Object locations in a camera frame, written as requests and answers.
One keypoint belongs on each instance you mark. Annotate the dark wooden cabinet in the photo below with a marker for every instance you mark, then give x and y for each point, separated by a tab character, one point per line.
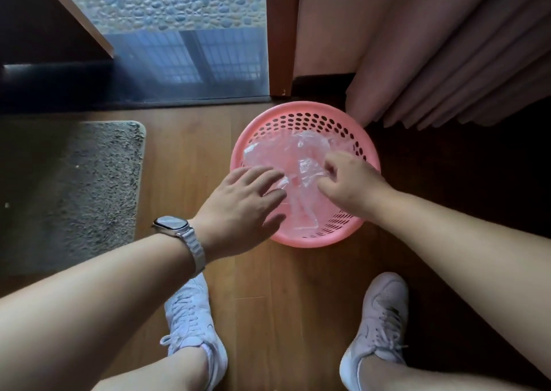
38	20

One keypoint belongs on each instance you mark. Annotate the pink curtain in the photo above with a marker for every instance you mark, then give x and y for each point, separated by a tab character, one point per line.
430	46

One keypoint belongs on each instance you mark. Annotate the pink perforated plastic basket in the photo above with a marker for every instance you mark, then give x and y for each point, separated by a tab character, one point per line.
262	132

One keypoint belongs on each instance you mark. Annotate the clear plastic bag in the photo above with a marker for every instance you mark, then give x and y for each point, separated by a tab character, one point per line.
297	154

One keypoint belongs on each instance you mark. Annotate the person's left forearm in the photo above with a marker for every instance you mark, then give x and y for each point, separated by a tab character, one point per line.
94	300

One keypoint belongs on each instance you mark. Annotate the silver wristwatch with grey band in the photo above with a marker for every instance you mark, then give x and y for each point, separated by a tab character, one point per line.
172	225

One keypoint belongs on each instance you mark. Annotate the brown wooden door frame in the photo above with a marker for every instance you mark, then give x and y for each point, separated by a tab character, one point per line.
282	29

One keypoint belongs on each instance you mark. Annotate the person's left thumb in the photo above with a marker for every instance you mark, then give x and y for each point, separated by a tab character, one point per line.
274	224

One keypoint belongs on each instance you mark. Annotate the white left sneaker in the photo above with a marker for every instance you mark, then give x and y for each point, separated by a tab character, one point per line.
191	313

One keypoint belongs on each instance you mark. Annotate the person's left leg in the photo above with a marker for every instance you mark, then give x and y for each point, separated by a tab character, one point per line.
172	371

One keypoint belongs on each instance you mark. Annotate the grey shaggy rug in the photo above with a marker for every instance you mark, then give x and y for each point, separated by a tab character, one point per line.
81	188

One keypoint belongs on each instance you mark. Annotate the black door sill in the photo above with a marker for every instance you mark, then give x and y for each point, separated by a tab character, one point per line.
64	87

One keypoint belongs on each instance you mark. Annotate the white sneaker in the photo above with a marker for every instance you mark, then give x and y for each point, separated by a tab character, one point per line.
381	313
191	313

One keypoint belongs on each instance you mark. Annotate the person's left middle finger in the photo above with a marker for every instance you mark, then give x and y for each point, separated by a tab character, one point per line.
270	182

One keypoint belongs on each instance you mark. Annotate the white right sneaker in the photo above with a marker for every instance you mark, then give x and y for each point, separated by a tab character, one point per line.
381	313

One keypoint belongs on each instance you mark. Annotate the glass door panel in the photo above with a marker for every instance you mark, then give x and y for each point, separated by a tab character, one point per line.
180	29

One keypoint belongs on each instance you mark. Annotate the person's right fingers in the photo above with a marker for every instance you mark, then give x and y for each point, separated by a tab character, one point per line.
333	186

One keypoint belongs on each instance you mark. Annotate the person's left little finger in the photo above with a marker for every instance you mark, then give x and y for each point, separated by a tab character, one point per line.
237	175

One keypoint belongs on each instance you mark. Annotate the person's right forearm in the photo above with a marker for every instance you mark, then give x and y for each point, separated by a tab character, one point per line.
469	257

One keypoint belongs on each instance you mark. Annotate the person's right hand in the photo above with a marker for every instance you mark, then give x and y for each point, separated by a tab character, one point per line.
357	188

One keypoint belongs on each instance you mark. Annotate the person's left hand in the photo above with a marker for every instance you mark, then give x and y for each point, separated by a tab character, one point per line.
232	218

